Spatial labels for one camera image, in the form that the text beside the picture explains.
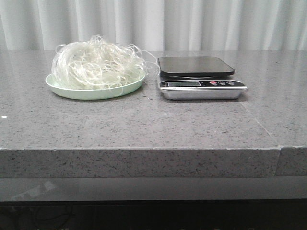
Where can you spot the white vermicelli noodle bundle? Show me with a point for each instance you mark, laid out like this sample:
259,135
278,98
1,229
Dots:
97,64

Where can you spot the silver black kitchen scale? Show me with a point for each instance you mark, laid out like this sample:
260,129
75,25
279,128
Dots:
197,78

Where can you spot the light green round plate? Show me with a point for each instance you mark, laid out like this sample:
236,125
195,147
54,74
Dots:
91,94

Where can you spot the white pleated curtain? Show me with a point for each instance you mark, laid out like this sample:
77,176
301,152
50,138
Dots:
156,24

